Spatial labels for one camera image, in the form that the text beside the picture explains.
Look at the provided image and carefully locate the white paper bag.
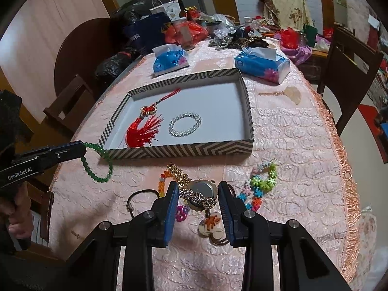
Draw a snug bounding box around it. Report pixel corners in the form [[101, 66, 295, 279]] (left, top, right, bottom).
[[150, 0, 180, 22]]

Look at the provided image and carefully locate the purple cloth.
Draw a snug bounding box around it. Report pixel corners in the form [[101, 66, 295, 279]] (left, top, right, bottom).
[[283, 45, 313, 66]]

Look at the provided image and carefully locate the pink quilted tablecloth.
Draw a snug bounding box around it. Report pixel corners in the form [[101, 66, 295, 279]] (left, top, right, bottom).
[[48, 35, 362, 291]]

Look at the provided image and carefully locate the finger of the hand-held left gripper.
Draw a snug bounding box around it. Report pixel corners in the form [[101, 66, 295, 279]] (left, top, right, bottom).
[[14, 140, 83, 162], [29, 143, 88, 172]]

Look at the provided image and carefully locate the red plastic bag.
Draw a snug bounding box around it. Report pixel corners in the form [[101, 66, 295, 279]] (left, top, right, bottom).
[[165, 18, 210, 45]]

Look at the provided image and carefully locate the gold rhinestone bracelet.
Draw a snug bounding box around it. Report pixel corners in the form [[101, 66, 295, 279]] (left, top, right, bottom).
[[167, 163, 218, 210]]

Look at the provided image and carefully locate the floral beige cloth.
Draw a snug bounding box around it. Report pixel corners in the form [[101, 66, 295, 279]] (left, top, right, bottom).
[[258, 0, 315, 31]]

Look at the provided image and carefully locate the brown round tabletop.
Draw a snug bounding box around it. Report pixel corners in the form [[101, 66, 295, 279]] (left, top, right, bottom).
[[54, 17, 122, 97]]

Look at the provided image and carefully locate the green bead bracelet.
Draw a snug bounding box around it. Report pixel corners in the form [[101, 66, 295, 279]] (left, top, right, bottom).
[[83, 141, 114, 184]]

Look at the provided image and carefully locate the dark cloth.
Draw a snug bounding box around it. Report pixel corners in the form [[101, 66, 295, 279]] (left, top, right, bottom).
[[0, 89, 34, 159]]

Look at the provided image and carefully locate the dark wooden chair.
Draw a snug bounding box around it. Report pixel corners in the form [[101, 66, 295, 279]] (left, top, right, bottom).
[[43, 74, 96, 134], [317, 26, 384, 137]]

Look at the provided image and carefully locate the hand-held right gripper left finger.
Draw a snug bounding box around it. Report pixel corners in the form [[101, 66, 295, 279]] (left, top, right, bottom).
[[65, 181, 180, 291]]

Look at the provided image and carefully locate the small red bag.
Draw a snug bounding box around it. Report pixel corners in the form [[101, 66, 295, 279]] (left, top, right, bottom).
[[279, 27, 299, 50]]

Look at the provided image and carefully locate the person's left hand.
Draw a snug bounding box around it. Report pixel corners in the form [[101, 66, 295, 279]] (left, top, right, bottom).
[[5, 192, 34, 251]]

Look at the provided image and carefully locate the orange bead string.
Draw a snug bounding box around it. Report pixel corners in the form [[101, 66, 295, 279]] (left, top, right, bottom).
[[157, 170, 171, 199]]

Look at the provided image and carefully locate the pile of dark accessories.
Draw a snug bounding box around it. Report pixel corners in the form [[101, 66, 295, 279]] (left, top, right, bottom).
[[208, 26, 271, 51]]

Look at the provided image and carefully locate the colourful flower bead bracelet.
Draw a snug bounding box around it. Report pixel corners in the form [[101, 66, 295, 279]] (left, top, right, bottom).
[[237, 161, 278, 212]]

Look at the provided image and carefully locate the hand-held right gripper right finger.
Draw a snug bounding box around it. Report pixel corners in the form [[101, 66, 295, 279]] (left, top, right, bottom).
[[218, 181, 352, 291]]

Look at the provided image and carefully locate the dark blue bag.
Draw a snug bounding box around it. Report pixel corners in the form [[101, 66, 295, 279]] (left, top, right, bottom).
[[123, 13, 172, 56]]

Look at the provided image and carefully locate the clear crystal bead bracelet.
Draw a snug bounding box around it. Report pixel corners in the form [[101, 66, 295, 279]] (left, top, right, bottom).
[[169, 113, 202, 137]]

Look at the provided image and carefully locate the blue tissue pack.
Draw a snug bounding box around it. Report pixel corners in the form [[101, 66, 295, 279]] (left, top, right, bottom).
[[152, 44, 190, 77], [234, 47, 291, 85]]

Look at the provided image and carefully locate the black plastic bag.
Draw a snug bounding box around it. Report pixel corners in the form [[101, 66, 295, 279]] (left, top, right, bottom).
[[94, 0, 172, 82]]

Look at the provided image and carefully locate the red tassel knot ornament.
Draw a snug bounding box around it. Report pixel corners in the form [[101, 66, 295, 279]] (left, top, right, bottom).
[[125, 89, 181, 148]]

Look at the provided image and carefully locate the round pocket mirror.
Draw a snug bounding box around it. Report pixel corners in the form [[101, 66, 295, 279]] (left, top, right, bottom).
[[185, 179, 218, 211]]

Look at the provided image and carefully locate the beige fan-shaped pendant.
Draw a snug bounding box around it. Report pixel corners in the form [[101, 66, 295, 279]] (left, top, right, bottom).
[[259, 86, 304, 105]]

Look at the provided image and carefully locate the black hair tie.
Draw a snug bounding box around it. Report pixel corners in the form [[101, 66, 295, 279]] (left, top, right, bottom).
[[126, 189, 161, 211]]

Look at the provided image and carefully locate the white pendant with orange figure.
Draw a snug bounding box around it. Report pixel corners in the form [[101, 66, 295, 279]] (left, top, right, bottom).
[[198, 214, 227, 239]]

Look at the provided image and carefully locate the green cloth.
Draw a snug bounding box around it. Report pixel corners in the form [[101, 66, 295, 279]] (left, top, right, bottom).
[[304, 24, 318, 48]]

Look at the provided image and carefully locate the striped cardboard box tray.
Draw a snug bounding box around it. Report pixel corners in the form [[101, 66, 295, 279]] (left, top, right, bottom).
[[97, 68, 254, 160]]

